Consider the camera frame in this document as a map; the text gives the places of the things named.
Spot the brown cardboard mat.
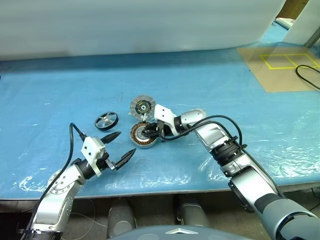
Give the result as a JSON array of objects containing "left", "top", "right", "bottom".
[{"left": 236, "top": 46, "right": 320, "bottom": 94}]

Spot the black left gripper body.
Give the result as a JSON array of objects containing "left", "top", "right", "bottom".
[{"left": 98, "top": 151, "right": 120, "bottom": 173}]

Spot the black looped cable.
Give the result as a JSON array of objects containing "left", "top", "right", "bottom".
[{"left": 295, "top": 64, "right": 320, "bottom": 89}]

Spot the white upright panel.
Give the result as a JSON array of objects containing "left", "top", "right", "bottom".
[{"left": 282, "top": 0, "right": 320, "bottom": 48}]

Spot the thin white wire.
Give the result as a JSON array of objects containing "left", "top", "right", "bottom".
[{"left": 68, "top": 198, "right": 111, "bottom": 236}]

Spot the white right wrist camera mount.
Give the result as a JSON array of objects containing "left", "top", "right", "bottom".
[{"left": 153, "top": 104, "right": 177, "bottom": 137}]

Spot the black silver spoked rotor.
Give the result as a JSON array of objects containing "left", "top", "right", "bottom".
[{"left": 94, "top": 111, "right": 120, "bottom": 132}]

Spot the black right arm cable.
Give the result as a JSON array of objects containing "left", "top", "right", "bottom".
[{"left": 159, "top": 114, "right": 247, "bottom": 151}]

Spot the grey metal post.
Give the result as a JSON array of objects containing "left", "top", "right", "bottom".
[{"left": 304, "top": 23, "right": 320, "bottom": 49}]

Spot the round silver housing lid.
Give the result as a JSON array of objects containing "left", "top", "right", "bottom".
[{"left": 129, "top": 94, "right": 157, "bottom": 123}]

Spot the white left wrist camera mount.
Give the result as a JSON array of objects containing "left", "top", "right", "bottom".
[{"left": 81, "top": 136, "right": 106, "bottom": 178}]

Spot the large white foam board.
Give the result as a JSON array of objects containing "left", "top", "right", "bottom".
[{"left": 0, "top": 0, "right": 287, "bottom": 62}]

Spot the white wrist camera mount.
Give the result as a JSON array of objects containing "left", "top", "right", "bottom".
[
  {"left": 153, "top": 104, "right": 177, "bottom": 137},
  {"left": 81, "top": 136, "right": 106, "bottom": 178}
]

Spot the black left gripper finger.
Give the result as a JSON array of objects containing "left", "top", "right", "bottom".
[
  {"left": 115, "top": 147, "right": 137, "bottom": 171},
  {"left": 101, "top": 131, "right": 122, "bottom": 145}
]

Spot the grey robot torso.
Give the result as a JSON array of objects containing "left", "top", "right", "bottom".
[{"left": 107, "top": 224, "right": 216, "bottom": 240}]

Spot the flat white object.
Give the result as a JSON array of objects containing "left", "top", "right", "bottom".
[{"left": 274, "top": 17, "right": 297, "bottom": 30}]

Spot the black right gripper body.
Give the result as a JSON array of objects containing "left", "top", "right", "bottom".
[{"left": 149, "top": 120, "right": 174, "bottom": 141}]

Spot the blue plastic table cover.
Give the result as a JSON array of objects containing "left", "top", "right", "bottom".
[{"left": 0, "top": 21, "right": 320, "bottom": 201}]

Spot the dark rounded grey shape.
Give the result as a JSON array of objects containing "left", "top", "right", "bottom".
[
  {"left": 178, "top": 199, "right": 211, "bottom": 229},
  {"left": 107, "top": 202, "right": 137, "bottom": 239}
]

